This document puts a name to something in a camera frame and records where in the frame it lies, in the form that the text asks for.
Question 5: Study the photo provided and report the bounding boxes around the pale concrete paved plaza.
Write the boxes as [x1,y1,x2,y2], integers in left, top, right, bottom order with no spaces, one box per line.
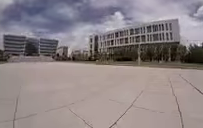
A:
[0,61,203,128]

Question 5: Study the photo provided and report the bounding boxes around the pale pole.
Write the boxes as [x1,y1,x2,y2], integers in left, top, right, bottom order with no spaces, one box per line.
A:
[137,43,142,66]

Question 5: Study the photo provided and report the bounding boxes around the small distant building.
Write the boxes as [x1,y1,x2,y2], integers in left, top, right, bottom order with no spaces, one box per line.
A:
[56,45,70,59]

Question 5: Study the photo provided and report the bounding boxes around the long white multi-storey building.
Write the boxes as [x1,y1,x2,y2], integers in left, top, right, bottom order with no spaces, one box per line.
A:
[88,18,182,57]

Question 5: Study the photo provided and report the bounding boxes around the dark strip of ground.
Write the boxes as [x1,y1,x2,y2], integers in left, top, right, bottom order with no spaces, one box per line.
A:
[67,59,203,71]

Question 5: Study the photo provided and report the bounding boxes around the low pale stone steps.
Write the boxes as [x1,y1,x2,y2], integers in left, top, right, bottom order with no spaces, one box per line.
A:
[7,54,56,63]

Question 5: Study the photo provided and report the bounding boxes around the row of trees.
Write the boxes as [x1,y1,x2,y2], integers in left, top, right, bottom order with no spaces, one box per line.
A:
[97,41,203,66]

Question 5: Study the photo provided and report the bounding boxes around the grey glass-fronted building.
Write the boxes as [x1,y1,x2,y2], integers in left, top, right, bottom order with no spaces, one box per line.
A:
[2,33,60,57]

